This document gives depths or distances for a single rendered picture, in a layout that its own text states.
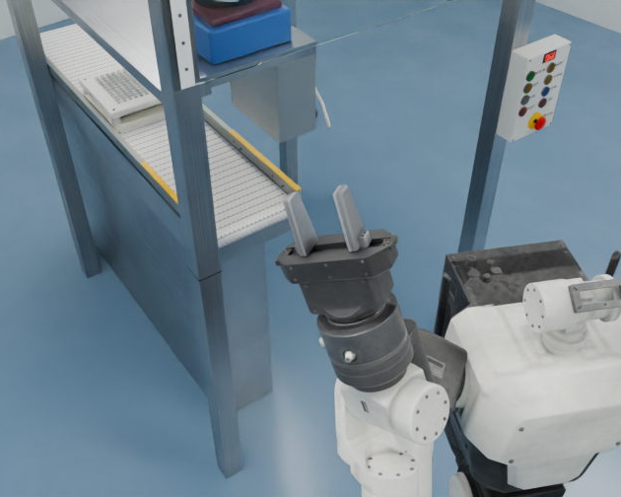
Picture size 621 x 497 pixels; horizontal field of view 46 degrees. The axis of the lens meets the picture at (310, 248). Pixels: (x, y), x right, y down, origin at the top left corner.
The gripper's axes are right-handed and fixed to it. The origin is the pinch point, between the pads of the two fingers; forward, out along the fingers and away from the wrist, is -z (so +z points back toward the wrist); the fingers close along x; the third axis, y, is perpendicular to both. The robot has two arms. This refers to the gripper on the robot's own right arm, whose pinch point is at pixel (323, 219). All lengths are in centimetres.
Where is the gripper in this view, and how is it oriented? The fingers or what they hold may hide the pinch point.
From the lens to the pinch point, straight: 72.7
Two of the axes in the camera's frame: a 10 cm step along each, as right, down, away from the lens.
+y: -3.6, 5.2, -7.8
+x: 8.8, -0.9, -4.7
